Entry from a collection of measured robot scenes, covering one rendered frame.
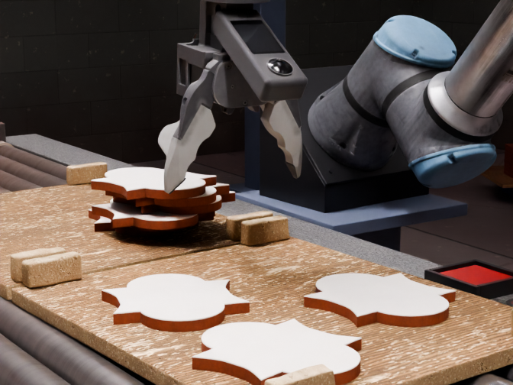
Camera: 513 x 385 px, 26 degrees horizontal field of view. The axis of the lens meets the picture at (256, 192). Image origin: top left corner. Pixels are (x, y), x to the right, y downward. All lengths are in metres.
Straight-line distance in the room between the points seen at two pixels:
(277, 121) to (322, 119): 0.61
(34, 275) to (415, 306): 0.37
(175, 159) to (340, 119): 0.67
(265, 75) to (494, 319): 0.30
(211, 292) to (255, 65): 0.22
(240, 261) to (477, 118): 0.48
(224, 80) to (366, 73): 0.62
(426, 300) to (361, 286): 0.07
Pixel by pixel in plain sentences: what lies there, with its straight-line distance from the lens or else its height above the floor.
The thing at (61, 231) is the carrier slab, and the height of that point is 0.94.
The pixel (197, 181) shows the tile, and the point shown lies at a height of 1.00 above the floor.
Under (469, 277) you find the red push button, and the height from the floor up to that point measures 0.93.
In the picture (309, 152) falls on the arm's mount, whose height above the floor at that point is 0.96.
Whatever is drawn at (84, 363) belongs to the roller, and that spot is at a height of 0.92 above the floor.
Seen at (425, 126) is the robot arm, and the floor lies 1.02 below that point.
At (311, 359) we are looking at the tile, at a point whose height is 0.95.
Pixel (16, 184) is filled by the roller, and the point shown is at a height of 0.92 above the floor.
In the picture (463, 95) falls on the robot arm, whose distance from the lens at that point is 1.52.
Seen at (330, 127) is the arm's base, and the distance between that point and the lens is 1.72.
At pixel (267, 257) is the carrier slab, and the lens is 1.21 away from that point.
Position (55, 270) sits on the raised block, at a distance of 1.12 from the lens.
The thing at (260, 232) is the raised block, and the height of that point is 0.95.
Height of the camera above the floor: 1.26
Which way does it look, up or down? 12 degrees down
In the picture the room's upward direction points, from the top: straight up
